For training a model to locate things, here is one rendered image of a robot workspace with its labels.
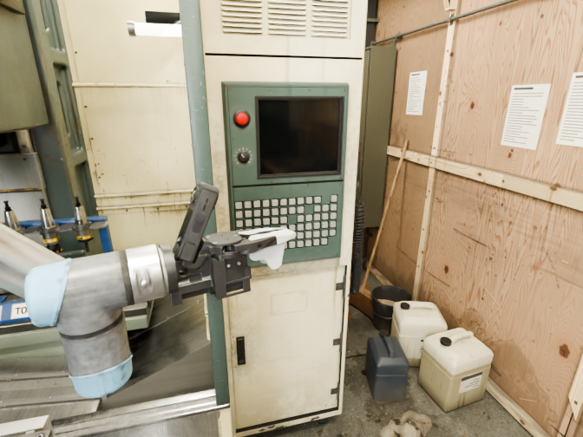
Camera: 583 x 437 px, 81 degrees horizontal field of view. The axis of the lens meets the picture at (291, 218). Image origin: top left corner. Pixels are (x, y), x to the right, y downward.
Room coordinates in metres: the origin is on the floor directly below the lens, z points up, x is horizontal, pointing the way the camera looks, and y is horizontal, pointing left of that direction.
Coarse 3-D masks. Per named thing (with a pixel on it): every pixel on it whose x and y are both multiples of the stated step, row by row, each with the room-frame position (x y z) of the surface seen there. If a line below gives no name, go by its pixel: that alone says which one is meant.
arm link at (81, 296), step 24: (48, 264) 0.38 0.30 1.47; (72, 264) 0.38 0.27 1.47; (96, 264) 0.38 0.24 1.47; (120, 264) 0.39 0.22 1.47; (24, 288) 0.35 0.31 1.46; (48, 288) 0.35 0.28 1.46; (72, 288) 0.35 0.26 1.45; (96, 288) 0.36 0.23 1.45; (120, 288) 0.38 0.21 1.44; (48, 312) 0.34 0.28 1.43; (72, 312) 0.35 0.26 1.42; (96, 312) 0.36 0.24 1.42; (120, 312) 0.39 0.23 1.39
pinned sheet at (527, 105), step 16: (512, 96) 1.86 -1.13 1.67; (528, 96) 1.77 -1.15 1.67; (544, 96) 1.69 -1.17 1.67; (512, 112) 1.84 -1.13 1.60; (528, 112) 1.75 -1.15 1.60; (544, 112) 1.67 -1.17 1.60; (512, 128) 1.82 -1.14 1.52; (528, 128) 1.73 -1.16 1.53; (512, 144) 1.80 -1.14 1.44; (528, 144) 1.71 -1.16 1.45
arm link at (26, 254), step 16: (0, 224) 0.46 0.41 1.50; (0, 240) 0.43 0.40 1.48; (16, 240) 0.45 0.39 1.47; (0, 256) 0.42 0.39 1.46; (16, 256) 0.43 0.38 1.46; (32, 256) 0.45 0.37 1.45; (48, 256) 0.47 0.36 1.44; (0, 272) 0.42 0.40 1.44; (16, 272) 0.43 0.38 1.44; (16, 288) 0.43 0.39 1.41
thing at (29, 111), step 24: (0, 0) 1.44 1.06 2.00; (0, 24) 1.46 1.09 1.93; (24, 24) 1.67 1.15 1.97; (0, 48) 1.42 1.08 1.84; (24, 48) 1.62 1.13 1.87; (0, 72) 1.37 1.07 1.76; (24, 72) 1.57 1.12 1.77; (0, 96) 1.33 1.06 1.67; (24, 96) 1.51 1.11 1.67; (0, 120) 1.29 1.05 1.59; (24, 120) 1.47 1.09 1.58; (48, 120) 1.69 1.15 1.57
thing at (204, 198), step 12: (192, 192) 0.48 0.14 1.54; (204, 192) 0.46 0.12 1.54; (216, 192) 0.47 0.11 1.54; (192, 204) 0.47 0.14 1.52; (204, 204) 0.46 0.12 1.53; (192, 216) 0.45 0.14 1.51; (204, 216) 0.45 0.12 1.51; (180, 228) 0.48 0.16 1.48; (192, 228) 0.44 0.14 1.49; (204, 228) 0.45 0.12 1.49; (180, 240) 0.45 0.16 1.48; (192, 240) 0.44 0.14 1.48; (180, 252) 0.43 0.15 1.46; (192, 252) 0.44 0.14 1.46
